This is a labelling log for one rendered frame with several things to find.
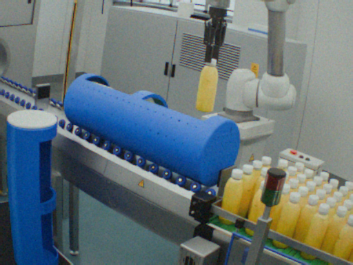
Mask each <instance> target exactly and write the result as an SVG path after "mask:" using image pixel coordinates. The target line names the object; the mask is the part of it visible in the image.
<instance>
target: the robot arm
mask: <svg viewBox="0 0 353 265"><path fill-rule="evenodd" d="M258 1H264V3H265V7H266V8H267V9H268V57H267V61H268V66H267V72H266V73H265V74H264V75H263V76H262V77H263V78H262V80H259V79H255V74H254V73H253V72H252V71H251V70H248V69H235V70H234V71H233V73H232V74H231V75H230V78H229V80H228V85H227V90H226V98H225V107H223V111H224V112H219V113H218V114H217V115H218V116H221V117H225V118H227V119H230V120H232V121H233V122H235V123H236V124H239V123H243V122H248V121H260V117H257V116H256V115H253V108H255V107H259V108H262V109H265V110H275V111H282V110H288V109H291V108H293V107H294V104H295V98H296V88H295V87H294V86H293V85H291V84H290V80H289V77H288V76H287V75H286V74H285V38H286V12H287V10H288V8H289V6H290V4H294V3H295V2H296V0H258ZM208 5H211V7H209V14H210V18H209V21H204V24H205V32H204V38H203V43H204V45H206V49H205V61H204V62H207V63H212V59H216V63H218V58H219V50H220V47H222V45H223V43H224V40H225V31H226V28H227V26H228V23H227V22H225V19H224V17H225V18H226V17H227V14H228V10H227V8H230V0H208ZM214 39H215V45H213V46H212V44H213V41H214Z"/></svg>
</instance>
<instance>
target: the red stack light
mask: <svg viewBox="0 0 353 265"><path fill-rule="evenodd" d="M285 180H286V177H284V178H278V179H277V178H274V177H271V176H269V175H268V173H266V176H265V182H264V187H265V188H268V189H269V190H273V191H277V190H283V189H284V185H285Z"/></svg>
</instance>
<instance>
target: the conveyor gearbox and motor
mask: <svg viewBox="0 0 353 265"><path fill-rule="evenodd" d="M220 248H221V247H220V246H219V245H216V244H215V243H213V242H210V241H208V240H206V239H203V238H202V237H200V236H196V237H194V238H192V239H190V240H189V241H187V242H184V243H182V244H181V246H180V250H179V257H178V262H177V265H216V262H217V258H218V256H219V253H220Z"/></svg>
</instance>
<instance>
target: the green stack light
mask: <svg viewBox="0 0 353 265"><path fill-rule="evenodd" d="M282 194H283V190H277V191H273V190H269V189H268V188H265V187H264V186H263V189H262V192H261V198H260V201H261V202H262V203H263V204H265V205H267V206H268V205H269V206H278V205H279V203H280V199H281V196H282Z"/></svg>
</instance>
